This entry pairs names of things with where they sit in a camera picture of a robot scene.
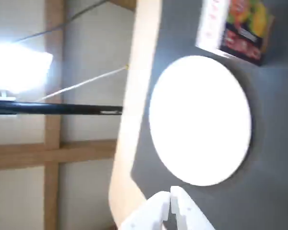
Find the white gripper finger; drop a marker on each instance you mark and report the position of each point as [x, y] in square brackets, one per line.
[189, 210]
[146, 213]

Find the small pink printed box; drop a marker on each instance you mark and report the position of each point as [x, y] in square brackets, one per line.
[242, 31]

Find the white round dish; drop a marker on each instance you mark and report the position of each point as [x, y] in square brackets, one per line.
[199, 119]

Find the dark grey mat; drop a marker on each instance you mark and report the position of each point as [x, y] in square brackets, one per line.
[266, 143]

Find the black pole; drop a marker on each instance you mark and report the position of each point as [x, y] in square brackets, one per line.
[62, 108]

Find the wooden frame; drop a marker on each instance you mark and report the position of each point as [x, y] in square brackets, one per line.
[53, 119]

